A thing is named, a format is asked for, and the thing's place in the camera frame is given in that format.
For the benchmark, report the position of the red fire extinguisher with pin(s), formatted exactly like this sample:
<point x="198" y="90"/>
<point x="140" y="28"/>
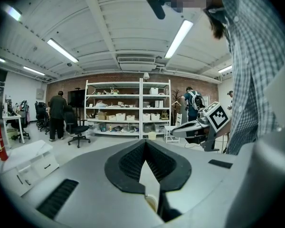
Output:
<point x="0" y="141"/>

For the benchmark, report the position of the white box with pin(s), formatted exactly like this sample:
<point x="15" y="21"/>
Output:
<point x="153" y="91"/>

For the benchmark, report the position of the black head-worn camera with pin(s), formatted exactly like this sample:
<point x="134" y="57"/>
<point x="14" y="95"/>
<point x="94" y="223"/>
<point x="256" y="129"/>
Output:
<point x="156" y="3"/>

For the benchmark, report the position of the white drawer cabinet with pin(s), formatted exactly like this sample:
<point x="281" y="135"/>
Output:
<point x="31" y="160"/>

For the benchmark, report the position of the cream pedal trash bin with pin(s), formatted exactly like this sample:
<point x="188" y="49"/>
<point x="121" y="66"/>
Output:
<point x="152" y="203"/>

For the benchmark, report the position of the black office chair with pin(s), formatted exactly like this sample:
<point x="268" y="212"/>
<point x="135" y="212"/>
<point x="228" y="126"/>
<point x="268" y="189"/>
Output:
<point x="41" y="115"/>
<point x="20" y="127"/>
<point x="76" y="127"/>

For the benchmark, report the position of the black and white backpack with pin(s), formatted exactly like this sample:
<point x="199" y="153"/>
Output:
<point x="198" y="101"/>

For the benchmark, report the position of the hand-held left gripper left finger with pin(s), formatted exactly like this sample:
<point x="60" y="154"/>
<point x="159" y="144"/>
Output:
<point x="97" y="198"/>

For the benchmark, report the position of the wooden coat rack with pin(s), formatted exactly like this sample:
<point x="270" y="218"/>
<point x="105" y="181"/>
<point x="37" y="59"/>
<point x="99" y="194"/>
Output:
<point x="177" y="98"/>

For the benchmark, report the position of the plaid shirt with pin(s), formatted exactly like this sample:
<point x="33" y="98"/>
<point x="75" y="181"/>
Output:
<point x="251" y="56"/>

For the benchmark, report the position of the grey wall panel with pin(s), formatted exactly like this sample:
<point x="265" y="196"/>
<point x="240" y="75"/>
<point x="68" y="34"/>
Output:
<point x="39" y="93"/>

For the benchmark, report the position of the white desk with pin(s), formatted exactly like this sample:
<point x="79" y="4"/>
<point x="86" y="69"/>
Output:
<point x="13" y="119"/>

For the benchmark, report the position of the brown cardboard box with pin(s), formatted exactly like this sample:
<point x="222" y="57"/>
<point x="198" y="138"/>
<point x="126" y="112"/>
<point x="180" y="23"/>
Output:
<point x="102" y="116"/>

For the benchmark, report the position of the narrow white shelf rack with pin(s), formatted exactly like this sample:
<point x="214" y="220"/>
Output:
<point x="155" y="108"/>

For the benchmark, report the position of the wide white shelf rack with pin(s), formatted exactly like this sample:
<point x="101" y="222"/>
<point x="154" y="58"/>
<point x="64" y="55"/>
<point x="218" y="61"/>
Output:
<point x="112" y="108"/>

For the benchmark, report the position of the row of white storage bins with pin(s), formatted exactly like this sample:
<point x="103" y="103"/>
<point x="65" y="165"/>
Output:
<point x="120" y="117"/>

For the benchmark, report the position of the black television screen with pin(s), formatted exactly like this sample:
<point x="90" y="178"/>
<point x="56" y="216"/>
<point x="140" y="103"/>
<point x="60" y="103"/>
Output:
<point x="76" y="98"/>

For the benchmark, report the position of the white ceiling air conditioner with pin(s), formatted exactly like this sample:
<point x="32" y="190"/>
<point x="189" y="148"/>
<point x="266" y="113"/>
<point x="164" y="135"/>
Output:
<point x="136" y="63"/>

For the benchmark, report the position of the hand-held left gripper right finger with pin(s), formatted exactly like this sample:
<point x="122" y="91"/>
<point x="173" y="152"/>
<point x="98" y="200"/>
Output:
<point x="204" y="179"/>

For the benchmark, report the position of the white wall lamp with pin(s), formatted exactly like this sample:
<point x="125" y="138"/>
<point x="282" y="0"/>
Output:
<point x="146" y="75"/>

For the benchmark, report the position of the white wooden chair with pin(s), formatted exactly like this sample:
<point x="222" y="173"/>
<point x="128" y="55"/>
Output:
<point x="173" y="128"/>

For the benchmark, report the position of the person's right forearm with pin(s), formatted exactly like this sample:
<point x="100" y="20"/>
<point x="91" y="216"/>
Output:
<point x="224" y="133"/>

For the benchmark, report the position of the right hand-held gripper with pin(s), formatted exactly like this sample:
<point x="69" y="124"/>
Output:
<point x="217" y="117"/>

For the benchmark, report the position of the cream plastic basket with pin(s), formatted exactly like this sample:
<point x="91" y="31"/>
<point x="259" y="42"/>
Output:
<point x="152" y="135"/>

